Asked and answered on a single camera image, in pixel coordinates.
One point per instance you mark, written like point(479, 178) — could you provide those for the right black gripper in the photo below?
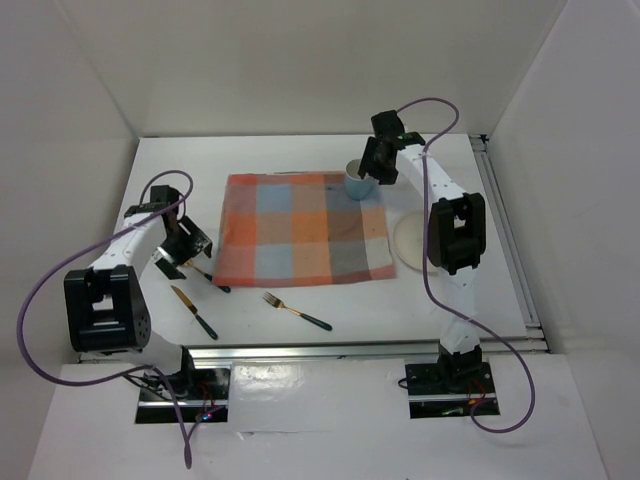
point(388, 177)

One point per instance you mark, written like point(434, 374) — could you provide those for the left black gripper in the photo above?
point(195, 242)

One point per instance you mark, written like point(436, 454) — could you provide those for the light blue mug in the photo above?
point(356, 188)

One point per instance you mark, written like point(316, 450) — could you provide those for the cream ceramic plate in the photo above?
point(408, 239)

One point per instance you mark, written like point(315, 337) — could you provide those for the gold fork green handle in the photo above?
point(277, 303)

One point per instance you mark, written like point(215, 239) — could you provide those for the orange blue checkered cloth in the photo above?
point(299, 230)

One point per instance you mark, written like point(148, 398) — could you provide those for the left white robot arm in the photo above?
point(106, 310)

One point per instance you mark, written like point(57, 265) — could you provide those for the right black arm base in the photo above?
point(430, 396)

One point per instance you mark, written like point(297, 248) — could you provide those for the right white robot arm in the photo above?
point(453, 238)

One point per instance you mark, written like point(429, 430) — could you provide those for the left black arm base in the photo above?
point(205, 399)

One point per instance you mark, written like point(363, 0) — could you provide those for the gold spoon green handle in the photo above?
point(207, 276)

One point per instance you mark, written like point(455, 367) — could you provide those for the gold knife green handle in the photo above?
point(194, 311)

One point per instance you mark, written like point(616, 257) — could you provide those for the aluminium front rail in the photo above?
point(535, 344)

